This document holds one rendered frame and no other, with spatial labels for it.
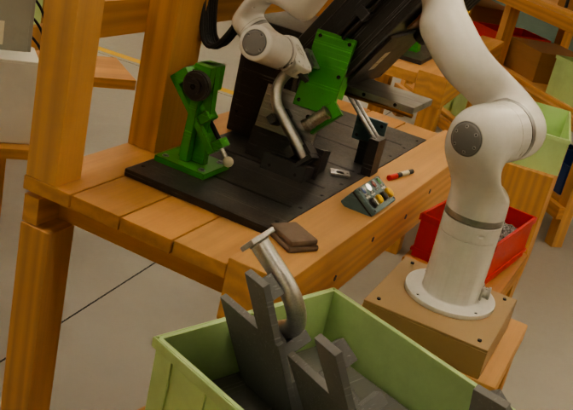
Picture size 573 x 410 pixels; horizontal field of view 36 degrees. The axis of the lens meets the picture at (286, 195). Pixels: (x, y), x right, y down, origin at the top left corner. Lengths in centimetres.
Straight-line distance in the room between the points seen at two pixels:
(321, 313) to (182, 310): 177
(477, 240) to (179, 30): 96
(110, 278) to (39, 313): 134
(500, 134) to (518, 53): 397
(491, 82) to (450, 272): 38
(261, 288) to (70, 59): 89
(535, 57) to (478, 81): 367
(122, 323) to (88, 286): 27
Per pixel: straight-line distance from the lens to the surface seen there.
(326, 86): 232
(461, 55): 171
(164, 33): 226
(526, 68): 547
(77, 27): 194
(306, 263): 186
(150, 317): 330
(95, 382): 293
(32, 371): 230
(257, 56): 203
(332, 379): 118
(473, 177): 167
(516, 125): 166
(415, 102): 243
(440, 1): 176
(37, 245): 214
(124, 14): 221
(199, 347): 146
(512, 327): 197
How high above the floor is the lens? 170
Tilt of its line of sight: 21 degrees down
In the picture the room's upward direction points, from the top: 13 degrees clockwise
